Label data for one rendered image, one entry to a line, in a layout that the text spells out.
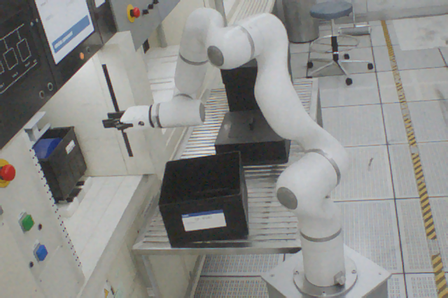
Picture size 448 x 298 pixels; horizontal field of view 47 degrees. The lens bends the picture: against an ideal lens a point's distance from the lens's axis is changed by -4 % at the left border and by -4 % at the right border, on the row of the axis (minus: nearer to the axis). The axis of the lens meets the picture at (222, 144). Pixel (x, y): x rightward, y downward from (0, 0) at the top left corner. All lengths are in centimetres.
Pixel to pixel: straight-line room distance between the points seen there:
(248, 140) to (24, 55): 104
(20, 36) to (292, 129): 73
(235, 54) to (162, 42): 212
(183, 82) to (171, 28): 183
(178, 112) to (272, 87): 44
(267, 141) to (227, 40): 91
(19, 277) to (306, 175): 74
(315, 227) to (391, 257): 140
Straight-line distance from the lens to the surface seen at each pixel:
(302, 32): 551
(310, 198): 133
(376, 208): 311
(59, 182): 192
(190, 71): 152
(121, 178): 209
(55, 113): 208
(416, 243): 289
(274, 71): 134
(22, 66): 143
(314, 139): 139
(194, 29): 142
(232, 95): 253
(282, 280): 165
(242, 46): 128
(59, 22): 162
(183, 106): 167
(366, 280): 162
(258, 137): 216
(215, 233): 182
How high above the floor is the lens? 192
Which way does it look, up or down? 29 degrees down
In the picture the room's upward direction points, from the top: 12 degrees counter-clockwise
